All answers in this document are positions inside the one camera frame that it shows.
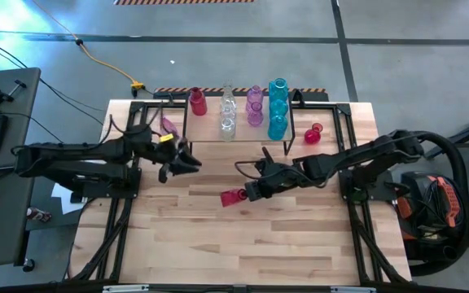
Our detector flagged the teal glass bottle vase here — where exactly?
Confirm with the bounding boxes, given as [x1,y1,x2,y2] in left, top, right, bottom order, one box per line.
[267,115,289,142]

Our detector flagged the black corrugated hose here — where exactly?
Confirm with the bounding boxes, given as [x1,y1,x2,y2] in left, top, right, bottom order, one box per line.
[407,132,469,278]

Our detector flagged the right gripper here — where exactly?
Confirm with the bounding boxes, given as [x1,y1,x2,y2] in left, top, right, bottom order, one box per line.
[244,160,305,203]

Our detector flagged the clear ribbed glass jar vase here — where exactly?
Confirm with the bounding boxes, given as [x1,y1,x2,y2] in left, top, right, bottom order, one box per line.
[218,116,237,142]

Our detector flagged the tall clear twisted glass vase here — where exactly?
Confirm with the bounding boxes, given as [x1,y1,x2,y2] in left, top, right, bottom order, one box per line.
[220,80,237,107]

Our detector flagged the orange black device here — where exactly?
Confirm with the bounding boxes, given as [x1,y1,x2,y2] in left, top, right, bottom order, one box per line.
[397,170,463,245]

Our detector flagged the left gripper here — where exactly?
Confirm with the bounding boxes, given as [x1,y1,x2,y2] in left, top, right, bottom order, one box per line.
[142,136,202,177]

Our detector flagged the small brown bottle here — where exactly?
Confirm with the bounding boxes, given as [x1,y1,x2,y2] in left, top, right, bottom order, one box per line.
[25,206,53,224]

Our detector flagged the small teal glass vase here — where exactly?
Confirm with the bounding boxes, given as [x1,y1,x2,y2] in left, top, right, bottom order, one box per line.
[269,98,289,119]

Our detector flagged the grey side desk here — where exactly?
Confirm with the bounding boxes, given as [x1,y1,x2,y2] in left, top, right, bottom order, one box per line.
[0,164,37,270]
[0,67,42,174]

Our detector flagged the black floor cable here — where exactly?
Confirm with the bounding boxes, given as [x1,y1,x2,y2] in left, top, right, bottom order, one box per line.
[0,45,107,125]

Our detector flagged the wooden shelf black metal frame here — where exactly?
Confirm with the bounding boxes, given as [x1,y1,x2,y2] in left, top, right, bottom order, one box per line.
[181,94,296,158]

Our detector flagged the yellow extension cable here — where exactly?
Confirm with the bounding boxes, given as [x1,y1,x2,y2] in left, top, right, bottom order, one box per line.
[30,0,146,91]

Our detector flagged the purple ribbed glass bottle vase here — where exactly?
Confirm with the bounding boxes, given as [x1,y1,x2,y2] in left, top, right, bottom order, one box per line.
[245,84,265,107]

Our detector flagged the silver table bracket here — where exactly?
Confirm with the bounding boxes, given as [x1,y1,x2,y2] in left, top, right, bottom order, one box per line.
[102,284,150,293]
[330,286,377,293]

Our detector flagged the red bulb-shaped glass vase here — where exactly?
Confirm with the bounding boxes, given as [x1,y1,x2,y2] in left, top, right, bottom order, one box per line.
[303,122,324,145]

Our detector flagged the large teal textured glass jar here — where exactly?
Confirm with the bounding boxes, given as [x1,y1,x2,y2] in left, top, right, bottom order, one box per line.
[268,77,290,103]

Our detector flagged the white paper sheet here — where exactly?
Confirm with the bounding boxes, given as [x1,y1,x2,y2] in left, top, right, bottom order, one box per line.
[50,181,91,216]

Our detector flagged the red ribbed glass bottle vase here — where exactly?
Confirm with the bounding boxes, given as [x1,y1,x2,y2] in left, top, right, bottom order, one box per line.
[188,86,208,117]

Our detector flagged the purple faceted cone glass vase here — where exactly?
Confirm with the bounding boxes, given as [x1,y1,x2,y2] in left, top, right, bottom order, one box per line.
[160,116,179,138]

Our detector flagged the black metal rig frame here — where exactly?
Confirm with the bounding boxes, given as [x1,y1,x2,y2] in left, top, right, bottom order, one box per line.
[69,99,413,286]

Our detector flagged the purple twisted glass vase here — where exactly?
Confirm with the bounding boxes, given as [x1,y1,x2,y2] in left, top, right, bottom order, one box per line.
[246,101,265,128]

